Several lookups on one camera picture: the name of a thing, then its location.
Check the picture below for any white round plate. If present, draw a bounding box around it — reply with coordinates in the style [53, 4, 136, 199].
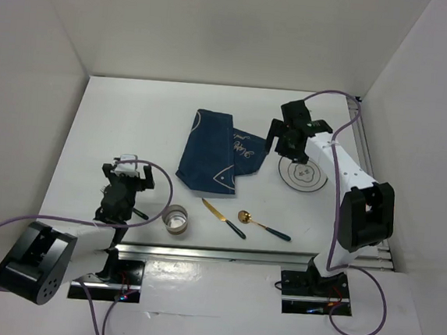
[278, 157, 328, 193]

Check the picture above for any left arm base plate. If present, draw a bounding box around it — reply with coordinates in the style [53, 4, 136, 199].
[81, 259, 145, 304]

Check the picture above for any metal cup with cream band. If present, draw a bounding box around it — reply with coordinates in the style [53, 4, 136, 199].
[161, 205, 189, 235]

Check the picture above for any navy blue cloth placemat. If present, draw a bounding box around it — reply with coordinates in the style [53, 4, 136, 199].
[176, 109, 266, 195]

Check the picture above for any aluminium front rail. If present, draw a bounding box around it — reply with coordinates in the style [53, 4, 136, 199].
[118, 244, 311, 265]

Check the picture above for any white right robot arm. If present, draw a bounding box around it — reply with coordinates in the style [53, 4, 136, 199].
[265, 100, 395, 295]

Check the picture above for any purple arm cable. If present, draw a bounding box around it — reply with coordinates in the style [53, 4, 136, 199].
[0, 147, 176, 335]
[282, 87, 406, 335]

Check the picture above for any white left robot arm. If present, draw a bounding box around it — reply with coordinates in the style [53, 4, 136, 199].
[0, 155, 155, 305]

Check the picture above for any aluminium right side rail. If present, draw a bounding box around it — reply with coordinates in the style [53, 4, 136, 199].
[332, 94, 410, 273]

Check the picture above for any aluminium rail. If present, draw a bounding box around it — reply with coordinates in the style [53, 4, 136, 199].
[118, 244, 311, 265]
[332, 94, 410, 273]

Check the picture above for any gold spoon green handle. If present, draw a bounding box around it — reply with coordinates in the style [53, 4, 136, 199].
[237, 210, 292, 242]

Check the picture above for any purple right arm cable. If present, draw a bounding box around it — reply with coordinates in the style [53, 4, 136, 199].
[282, 87, 406, 335]

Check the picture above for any gold knife green handle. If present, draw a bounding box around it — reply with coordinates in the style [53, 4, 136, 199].
[202, 198, 247, 240]

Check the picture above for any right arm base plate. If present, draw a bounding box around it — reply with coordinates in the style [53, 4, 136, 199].
[274, 270, 352, 316]

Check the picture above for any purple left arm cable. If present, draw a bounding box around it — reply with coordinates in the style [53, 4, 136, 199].
[0, 147, 176, 335]

